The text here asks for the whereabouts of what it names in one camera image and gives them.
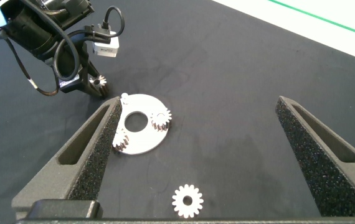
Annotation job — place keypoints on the small steel gear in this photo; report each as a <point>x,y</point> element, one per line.
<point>102,80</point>
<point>167,118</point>
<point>123,142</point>

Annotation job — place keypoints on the boxy white wrist camera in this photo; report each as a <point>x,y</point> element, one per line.
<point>107,49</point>

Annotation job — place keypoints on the round white plate with pins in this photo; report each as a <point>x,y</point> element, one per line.
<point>146,140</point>

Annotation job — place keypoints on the green tape line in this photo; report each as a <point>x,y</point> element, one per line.
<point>320,19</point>

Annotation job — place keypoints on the large steel gear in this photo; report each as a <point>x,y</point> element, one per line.
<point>179,201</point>

